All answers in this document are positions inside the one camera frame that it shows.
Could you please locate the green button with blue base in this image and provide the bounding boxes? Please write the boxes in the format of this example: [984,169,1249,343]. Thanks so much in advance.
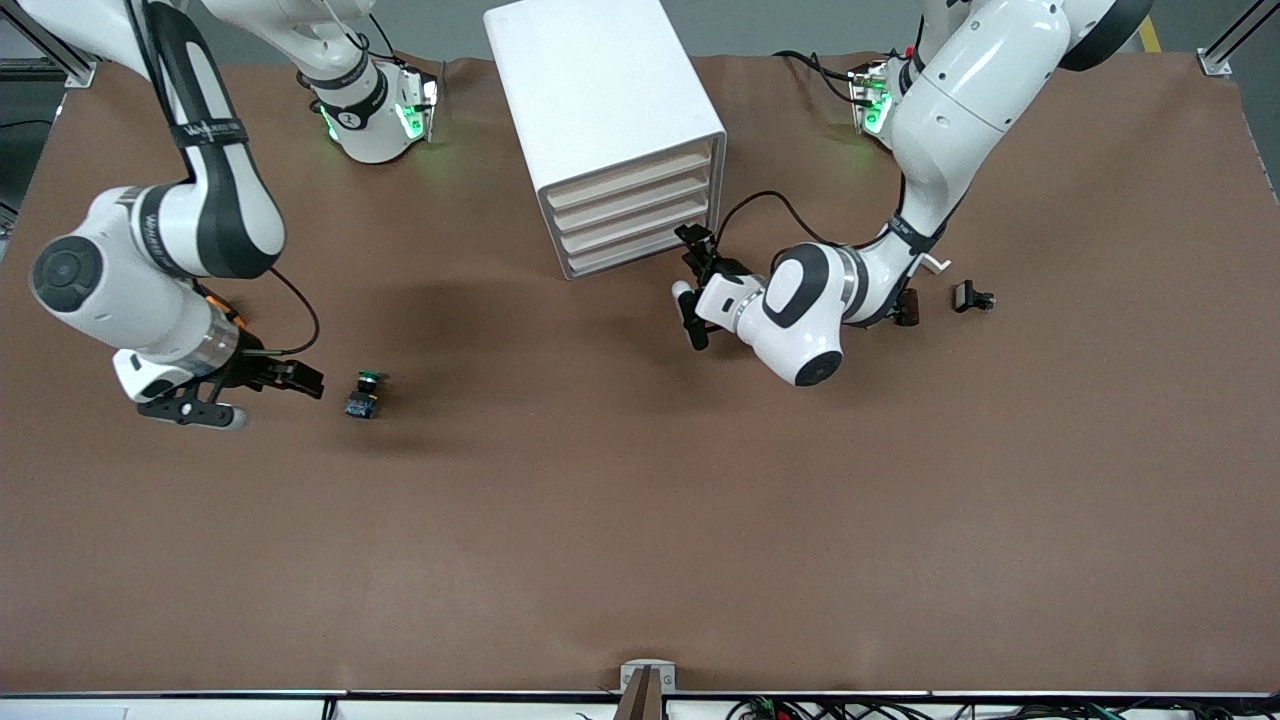
[344,370,389,420]

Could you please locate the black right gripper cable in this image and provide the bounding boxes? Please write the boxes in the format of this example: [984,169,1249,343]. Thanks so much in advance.
[262,263,323,358]

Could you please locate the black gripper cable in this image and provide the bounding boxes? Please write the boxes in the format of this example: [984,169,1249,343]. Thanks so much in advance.
[262,263,323,358]
[712,190,866,263]

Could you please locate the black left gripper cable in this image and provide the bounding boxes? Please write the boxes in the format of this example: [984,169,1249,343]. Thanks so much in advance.
[712,190,866,263]

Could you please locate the black left arm base cable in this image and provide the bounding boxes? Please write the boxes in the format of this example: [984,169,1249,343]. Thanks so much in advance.
[773,48,866,109]

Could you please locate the aluminium frame profile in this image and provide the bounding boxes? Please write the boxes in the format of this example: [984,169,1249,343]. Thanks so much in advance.
[0,0,101,89]
[1195,0,1280,79]

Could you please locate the white table edge rail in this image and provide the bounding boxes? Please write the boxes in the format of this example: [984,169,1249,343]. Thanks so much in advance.
[0,690,1280,720]

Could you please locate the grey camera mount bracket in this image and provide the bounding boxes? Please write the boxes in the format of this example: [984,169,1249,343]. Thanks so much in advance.
[618,658,678,720]

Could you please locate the tangled black cables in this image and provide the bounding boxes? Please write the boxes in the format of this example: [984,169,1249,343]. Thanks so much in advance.
[725,697,1280,720]

